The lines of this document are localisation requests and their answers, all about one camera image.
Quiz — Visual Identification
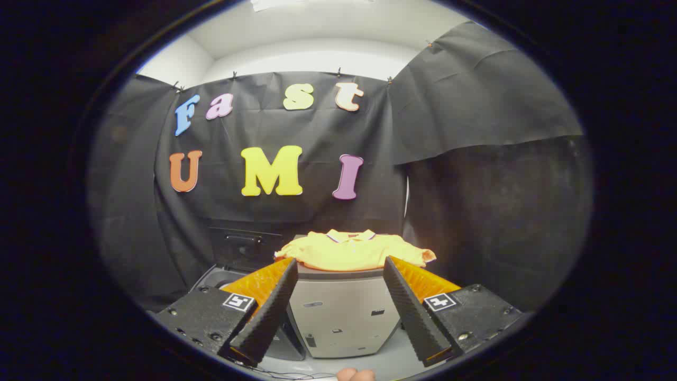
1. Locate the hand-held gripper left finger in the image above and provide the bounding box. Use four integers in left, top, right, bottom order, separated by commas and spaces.
154, 257, 299, 368

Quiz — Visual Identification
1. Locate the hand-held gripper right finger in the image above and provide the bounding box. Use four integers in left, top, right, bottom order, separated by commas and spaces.
382, 256, 523, 368

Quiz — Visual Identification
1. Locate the thin black cable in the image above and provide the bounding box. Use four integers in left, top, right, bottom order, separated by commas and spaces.
249, 365, 339, 381

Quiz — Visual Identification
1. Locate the yellow polo shirt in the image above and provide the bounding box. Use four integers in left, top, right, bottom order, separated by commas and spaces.
274, 229, 437, 272

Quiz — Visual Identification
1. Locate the black backdrop cloth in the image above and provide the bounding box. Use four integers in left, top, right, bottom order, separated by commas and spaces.
87, 21, 594, 313

